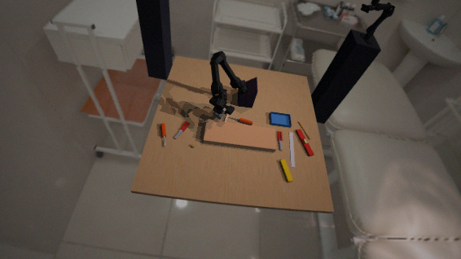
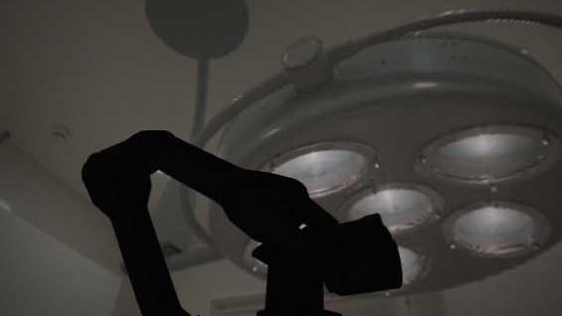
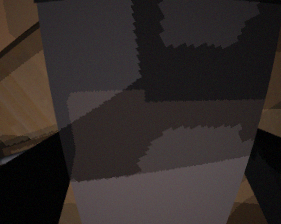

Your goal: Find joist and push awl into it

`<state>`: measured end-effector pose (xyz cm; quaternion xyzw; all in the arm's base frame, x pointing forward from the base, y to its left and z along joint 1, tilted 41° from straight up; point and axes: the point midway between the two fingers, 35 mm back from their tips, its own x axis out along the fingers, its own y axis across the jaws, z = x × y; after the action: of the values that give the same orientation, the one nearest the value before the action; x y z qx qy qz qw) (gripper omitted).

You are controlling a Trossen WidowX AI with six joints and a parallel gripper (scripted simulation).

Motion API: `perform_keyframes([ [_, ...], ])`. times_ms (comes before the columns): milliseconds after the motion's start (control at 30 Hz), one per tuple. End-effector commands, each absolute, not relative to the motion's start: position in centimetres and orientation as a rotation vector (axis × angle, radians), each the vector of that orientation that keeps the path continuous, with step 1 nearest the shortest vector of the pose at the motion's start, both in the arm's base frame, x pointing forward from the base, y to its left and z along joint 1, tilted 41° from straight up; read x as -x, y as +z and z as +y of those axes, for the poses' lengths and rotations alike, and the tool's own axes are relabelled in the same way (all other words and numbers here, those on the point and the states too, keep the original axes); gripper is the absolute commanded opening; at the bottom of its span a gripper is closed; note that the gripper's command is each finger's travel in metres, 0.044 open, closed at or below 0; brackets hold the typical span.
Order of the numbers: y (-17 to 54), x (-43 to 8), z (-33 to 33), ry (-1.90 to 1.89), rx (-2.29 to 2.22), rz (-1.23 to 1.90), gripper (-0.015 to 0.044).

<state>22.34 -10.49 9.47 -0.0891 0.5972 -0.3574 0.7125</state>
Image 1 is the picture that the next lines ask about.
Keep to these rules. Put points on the yellow rectangular bar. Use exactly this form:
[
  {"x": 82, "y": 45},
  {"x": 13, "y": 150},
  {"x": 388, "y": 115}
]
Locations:
[{"x": 286, "y": 170}]

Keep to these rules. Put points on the white flat bar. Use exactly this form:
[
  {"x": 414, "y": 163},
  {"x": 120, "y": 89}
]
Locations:
[{"x": 292, "y": 150}]

